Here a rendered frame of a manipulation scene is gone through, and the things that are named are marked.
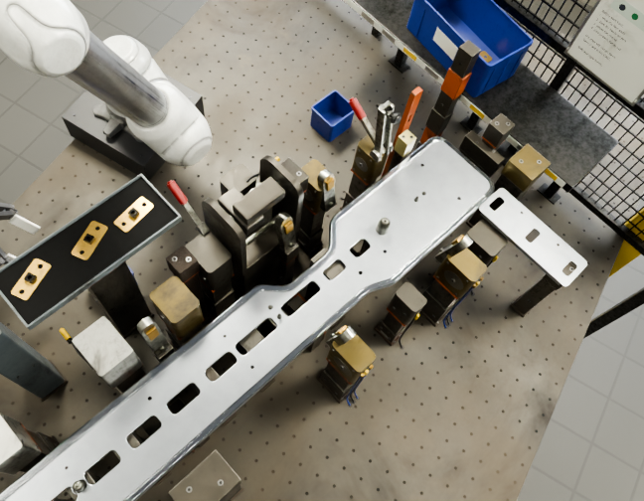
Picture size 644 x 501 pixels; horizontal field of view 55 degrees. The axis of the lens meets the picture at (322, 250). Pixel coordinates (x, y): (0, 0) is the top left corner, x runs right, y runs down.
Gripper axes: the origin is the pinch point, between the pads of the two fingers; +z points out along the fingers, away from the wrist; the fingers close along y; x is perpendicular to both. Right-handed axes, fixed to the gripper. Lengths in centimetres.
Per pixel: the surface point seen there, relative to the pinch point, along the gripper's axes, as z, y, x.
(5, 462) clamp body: 0, -58, -2
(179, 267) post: 12, -28, -40
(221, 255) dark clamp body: 18, -25, -46
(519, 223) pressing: 72, -20, -100
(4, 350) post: -6.4, -38.3, -8.1
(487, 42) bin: 59, 31, -118
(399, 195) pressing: 50, -9, -80
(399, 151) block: 48, 2, -85
